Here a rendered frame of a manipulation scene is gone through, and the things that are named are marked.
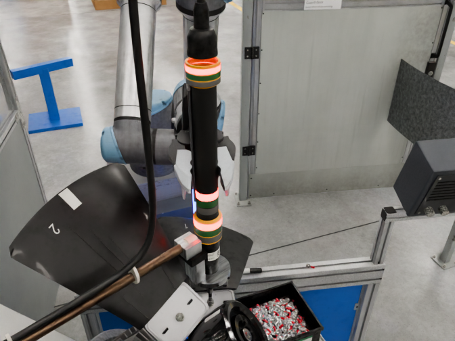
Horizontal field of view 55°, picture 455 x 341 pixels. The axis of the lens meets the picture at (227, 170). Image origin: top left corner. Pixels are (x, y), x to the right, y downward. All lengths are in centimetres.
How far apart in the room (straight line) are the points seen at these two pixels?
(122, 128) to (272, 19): 166
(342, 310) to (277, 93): 144
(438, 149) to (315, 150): 170
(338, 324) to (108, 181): 107
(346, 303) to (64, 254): 104
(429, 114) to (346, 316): 138
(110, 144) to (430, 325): 194
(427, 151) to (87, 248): 86
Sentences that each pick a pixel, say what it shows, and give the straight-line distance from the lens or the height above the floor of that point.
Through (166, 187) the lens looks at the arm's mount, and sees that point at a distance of 132.
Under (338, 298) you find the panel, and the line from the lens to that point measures 148.
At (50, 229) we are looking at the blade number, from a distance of 67.
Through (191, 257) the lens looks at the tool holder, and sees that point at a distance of 67.
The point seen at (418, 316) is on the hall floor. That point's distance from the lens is 248.
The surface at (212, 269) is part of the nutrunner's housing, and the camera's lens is 72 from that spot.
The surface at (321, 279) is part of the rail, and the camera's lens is 136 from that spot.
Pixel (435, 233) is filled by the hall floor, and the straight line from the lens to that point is 300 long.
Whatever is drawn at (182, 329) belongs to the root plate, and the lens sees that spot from 72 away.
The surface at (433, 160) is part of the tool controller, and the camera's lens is 119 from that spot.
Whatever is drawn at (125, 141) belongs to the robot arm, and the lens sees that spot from 88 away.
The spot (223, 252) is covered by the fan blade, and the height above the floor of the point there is 117.
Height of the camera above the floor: 181
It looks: 34 degrees down
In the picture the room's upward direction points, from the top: straight up
